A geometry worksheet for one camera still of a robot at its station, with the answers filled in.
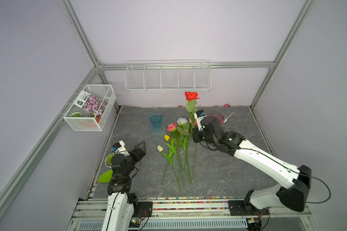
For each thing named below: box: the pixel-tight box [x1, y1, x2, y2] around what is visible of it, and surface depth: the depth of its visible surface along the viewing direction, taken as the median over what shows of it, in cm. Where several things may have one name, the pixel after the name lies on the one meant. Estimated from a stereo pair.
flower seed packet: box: [72, 89, 108, 117], surface depth 76 cm
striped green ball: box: [70, 111, 83, 118], surface depth 72 cm
